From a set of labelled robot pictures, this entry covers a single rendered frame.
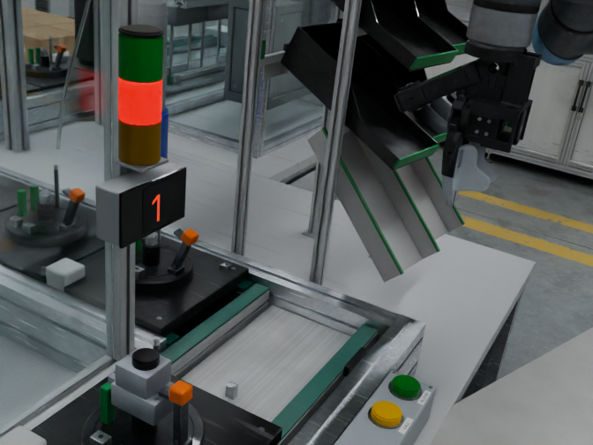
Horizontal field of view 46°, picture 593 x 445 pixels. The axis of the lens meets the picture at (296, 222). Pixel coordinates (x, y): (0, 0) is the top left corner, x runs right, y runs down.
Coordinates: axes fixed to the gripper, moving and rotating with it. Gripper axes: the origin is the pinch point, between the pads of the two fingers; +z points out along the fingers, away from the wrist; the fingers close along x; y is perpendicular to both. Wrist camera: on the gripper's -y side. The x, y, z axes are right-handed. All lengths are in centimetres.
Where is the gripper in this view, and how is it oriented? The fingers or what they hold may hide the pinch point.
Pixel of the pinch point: (446, 194)
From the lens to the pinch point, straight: 95.2
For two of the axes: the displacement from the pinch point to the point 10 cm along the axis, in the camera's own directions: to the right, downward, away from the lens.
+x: 4.9, -3.2, 8.1
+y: 8.7, 2.9, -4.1
